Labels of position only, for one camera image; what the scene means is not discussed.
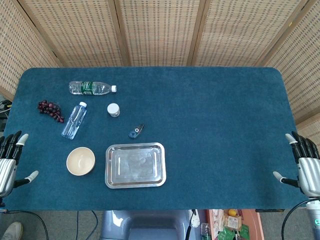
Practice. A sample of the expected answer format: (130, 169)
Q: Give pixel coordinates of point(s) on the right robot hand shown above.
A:
(308, 172)

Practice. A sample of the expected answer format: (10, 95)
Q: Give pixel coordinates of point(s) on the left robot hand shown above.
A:
(7, 167)

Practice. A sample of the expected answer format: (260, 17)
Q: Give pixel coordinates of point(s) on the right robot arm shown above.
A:
(314, 217)

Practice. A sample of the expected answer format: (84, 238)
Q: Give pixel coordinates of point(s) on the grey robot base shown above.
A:
(145, 225)

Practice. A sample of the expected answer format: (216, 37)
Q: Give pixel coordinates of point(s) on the cream ceramic bowl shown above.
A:
(80, 161)

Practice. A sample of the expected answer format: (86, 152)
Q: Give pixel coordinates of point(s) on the stainless steel tray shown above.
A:
(135, 165)

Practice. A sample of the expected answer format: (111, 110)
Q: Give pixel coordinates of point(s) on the grey shoe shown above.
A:
(11, 231)

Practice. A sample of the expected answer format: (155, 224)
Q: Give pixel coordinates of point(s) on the dark red grape bunch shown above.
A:
(51, 110)

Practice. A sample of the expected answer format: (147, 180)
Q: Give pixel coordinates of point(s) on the clear plastic water bottle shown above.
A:
(74, 121)

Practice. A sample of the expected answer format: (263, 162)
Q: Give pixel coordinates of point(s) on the blue table cloth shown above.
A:
(200, 140)

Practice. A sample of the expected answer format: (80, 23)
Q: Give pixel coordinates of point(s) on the green label water bottle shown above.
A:
(92, 87)

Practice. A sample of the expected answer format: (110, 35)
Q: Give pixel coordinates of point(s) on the small white lid jar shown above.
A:
(113, 109)

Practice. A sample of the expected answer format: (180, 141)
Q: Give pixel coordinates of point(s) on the blue correction tape dispenser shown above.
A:
(136, 131)

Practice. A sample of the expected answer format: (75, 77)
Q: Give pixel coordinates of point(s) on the bamboo folding screen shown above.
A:
(160, 32)

